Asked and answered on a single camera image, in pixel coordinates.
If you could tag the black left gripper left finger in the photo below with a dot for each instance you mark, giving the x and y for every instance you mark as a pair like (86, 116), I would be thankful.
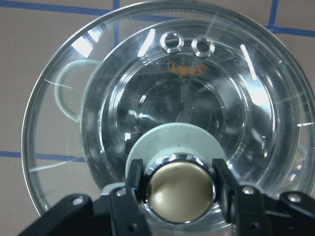
(125, 214)

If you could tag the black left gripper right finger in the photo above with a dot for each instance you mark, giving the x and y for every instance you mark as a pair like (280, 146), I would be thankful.
(242, 206)

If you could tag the clear pot lid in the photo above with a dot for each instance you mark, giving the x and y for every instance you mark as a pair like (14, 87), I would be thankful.
(178, 192)

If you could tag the grey-green toy pot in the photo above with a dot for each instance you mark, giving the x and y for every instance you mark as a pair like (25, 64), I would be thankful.
(263, 118)

